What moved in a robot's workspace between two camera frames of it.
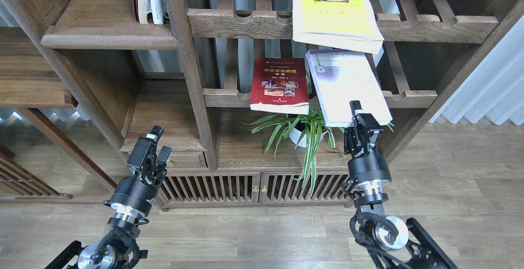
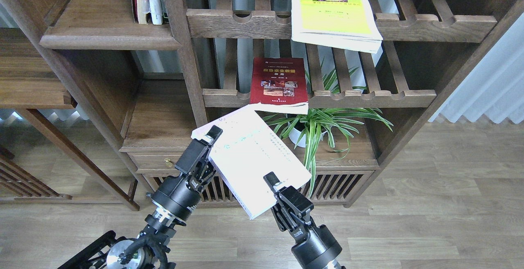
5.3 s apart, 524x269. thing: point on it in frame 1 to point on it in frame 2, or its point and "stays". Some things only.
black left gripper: (138, 193) to (179, 194)
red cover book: (278, 84) stays
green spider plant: (310, 125) stays
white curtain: (494, 89) stays
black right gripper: (368, 162) to (318, 245)
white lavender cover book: (340, 76) to (247, 149)
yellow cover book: (335, 14) stays
